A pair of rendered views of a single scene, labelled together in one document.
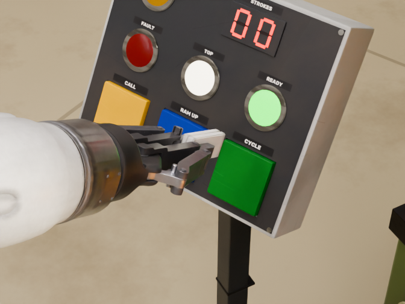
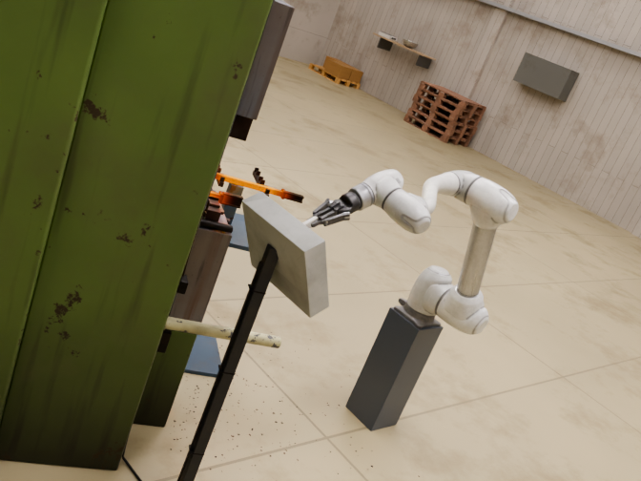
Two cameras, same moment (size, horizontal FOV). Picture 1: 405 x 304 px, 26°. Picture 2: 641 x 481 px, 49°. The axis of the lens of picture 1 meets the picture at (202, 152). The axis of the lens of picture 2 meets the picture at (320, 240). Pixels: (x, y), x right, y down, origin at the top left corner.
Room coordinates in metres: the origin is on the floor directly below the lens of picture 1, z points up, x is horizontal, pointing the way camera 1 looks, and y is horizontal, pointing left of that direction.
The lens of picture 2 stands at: (3.02, 0.25, 1.88)
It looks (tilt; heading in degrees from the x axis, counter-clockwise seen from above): 19 degrees down; 185
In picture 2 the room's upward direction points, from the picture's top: 22 degrees clockwise
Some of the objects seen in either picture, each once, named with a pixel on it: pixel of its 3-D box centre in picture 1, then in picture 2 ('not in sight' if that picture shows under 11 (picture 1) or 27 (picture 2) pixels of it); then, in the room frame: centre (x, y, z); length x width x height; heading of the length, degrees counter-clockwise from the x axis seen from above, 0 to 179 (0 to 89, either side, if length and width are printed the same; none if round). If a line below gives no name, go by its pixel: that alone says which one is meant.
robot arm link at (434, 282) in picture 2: not in sight; (432, 289); (-0.18, 0.57, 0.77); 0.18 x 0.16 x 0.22; 58
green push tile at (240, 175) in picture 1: (241, 177); not in sight; (0.80, -0.05, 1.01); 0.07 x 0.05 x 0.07; 53
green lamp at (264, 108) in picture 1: (264, 108); not in sight; (0.83, -0.08, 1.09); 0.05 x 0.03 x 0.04; 28
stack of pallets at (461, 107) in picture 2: not in sight; (444, 114); (-10.99, 0.43, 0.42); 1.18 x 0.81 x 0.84; 53
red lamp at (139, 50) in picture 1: (140, 50); not in sight; (0.95, 0.08, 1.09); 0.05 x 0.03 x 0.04; 28
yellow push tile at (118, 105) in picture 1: (122, 116); not in sight; (0.92, 0.11, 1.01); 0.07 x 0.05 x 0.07; 53
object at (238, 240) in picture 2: not in sight; (222, 226); (-0.01, -0.46, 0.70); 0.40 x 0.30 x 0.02; 27
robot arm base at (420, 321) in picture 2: not in sight; (416, 310); (-0.20, 0.54, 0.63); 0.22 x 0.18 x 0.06; 53
